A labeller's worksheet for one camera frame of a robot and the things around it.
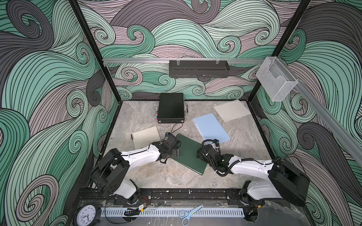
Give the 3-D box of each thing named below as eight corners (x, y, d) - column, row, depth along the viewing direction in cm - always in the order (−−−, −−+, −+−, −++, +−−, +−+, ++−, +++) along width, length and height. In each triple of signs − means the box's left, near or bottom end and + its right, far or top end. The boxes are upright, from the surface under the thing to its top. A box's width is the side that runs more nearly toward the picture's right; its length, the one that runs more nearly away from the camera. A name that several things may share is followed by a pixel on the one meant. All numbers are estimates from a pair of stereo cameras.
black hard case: (157, 124, 107) (156, 119, 102) (160, 98, 126) (159, 92, 122) (184, 124, 107) (184, 119, 102) (183, 98, 126) (183, 92, 122)
